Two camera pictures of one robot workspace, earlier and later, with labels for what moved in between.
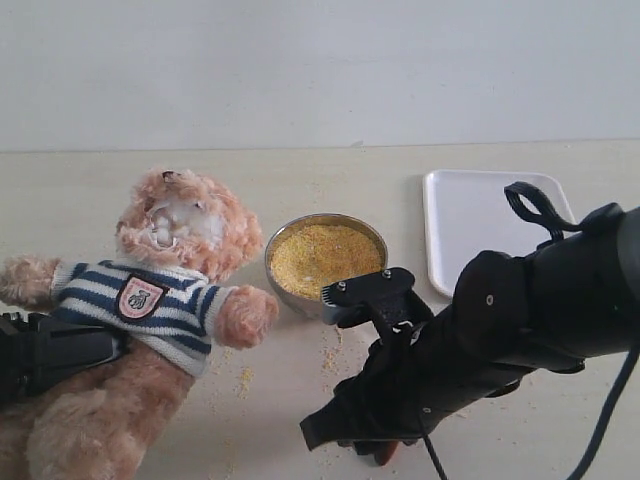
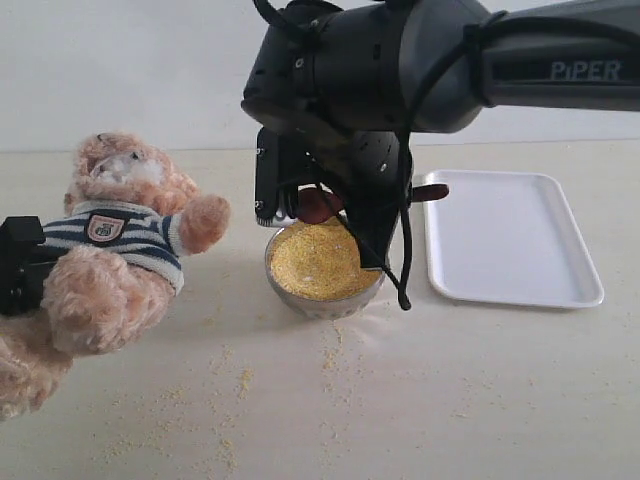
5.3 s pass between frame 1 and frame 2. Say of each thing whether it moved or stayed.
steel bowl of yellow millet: stayed
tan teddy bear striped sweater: moved
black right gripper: moved
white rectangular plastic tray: stayed
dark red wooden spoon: moved
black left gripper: moved
